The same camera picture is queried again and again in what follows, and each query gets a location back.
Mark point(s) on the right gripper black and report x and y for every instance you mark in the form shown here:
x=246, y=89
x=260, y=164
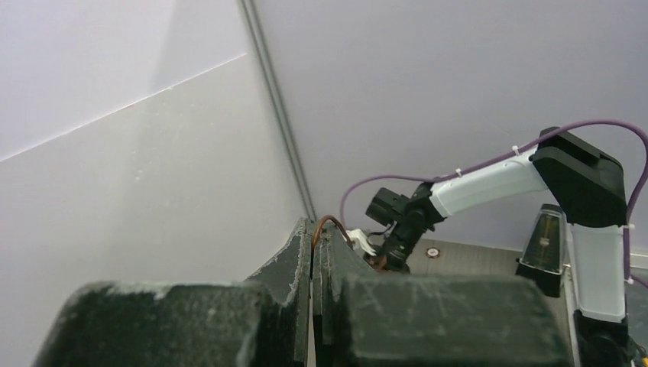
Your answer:
x=407, y=218

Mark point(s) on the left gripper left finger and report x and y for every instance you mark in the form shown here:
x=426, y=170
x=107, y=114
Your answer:
x=260, y=321

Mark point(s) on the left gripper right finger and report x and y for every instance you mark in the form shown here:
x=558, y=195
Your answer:
x=465, y=308

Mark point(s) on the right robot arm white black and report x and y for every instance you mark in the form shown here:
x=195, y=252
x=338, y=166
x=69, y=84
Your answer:
x=588, y=187

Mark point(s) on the lone poker chip right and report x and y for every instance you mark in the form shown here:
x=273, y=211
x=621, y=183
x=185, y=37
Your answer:
x=433, y=252

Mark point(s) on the metronome black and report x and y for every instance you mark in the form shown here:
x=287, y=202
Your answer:
x=543, y=256

